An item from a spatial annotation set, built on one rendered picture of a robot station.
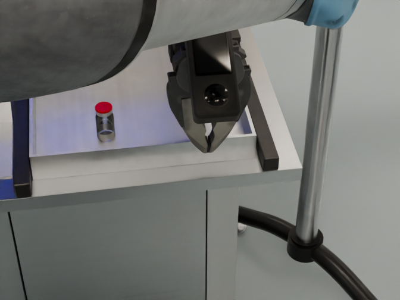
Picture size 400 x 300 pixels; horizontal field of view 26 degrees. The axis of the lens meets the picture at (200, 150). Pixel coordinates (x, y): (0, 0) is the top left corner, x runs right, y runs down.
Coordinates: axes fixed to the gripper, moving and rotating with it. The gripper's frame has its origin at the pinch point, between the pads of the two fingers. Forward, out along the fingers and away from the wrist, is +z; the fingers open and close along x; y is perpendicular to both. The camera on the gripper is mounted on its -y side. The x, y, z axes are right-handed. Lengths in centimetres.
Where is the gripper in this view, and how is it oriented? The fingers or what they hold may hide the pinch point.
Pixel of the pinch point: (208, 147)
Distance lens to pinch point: 98.4
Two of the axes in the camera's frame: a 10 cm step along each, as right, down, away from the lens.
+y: -1.6, -6.5, 7.5
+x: -9.9, 1.0, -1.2
